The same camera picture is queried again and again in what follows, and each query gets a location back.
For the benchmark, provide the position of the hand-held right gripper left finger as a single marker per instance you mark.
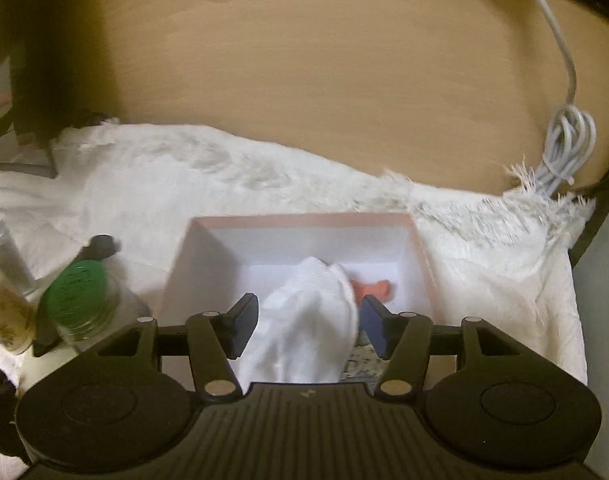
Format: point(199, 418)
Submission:
point(244, 325)

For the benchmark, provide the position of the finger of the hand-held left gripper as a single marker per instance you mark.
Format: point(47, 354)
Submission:
point(102, 247)
point(44, 340)

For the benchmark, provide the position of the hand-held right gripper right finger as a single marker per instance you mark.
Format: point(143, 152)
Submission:
point(377, 330)

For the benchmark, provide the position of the green lid clear jar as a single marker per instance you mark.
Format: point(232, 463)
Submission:
point(79, 295)

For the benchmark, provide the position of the white sock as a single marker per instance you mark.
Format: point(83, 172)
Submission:
point(304, 325)

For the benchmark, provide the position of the pale pink box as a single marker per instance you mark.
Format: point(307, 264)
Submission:
point(284, 245)

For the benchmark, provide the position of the small orange soft item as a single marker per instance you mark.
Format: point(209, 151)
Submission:
point(372, 290)

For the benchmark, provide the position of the patterned paper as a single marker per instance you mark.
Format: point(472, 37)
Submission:
point(362, 360)

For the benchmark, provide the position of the beige printed bottle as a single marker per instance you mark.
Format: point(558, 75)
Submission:
point(4, 310)

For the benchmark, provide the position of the white fringed cloth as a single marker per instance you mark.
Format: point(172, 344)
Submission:
point(134, 185)

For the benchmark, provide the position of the clear capped bottle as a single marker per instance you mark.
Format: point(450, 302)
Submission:
point(4, 255)

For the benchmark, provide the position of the dark stand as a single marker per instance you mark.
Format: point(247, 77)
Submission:
point(34, 85)

